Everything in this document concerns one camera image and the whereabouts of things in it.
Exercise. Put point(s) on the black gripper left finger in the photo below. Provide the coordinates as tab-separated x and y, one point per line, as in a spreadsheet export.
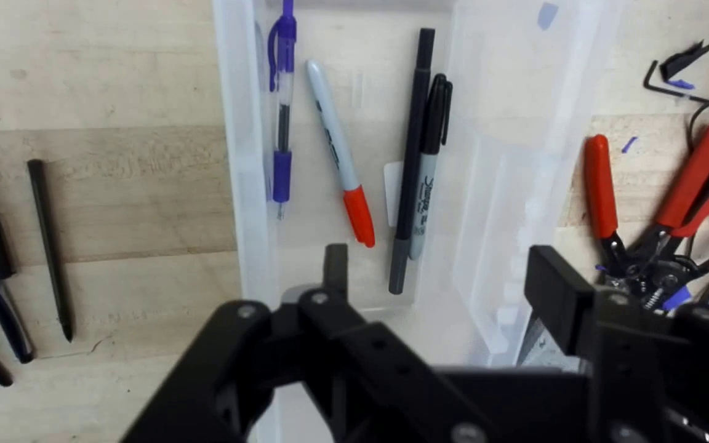
337	269

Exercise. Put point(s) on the black marker pen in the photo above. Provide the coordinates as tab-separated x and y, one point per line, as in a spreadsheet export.
52	251

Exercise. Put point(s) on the red handled cutters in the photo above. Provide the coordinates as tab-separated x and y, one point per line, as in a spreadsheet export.
680	215

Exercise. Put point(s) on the clear plastic container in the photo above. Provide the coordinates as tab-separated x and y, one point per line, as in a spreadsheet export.
524	77

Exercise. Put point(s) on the red handled pliers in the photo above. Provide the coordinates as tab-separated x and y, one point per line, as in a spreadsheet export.
603	203

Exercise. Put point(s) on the red capped grey marker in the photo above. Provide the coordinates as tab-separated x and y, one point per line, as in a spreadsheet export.
351	185

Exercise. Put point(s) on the blue clicker pen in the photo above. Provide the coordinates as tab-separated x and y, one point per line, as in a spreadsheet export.
281	61

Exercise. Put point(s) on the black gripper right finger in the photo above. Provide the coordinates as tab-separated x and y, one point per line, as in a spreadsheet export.
560	299

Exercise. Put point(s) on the black capped sharpie marker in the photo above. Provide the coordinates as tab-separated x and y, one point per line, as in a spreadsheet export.
433	140

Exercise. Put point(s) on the black hex key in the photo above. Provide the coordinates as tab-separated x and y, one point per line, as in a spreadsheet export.
676	89

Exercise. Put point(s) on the black thin pen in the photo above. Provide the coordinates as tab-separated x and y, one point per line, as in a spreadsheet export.
411	172

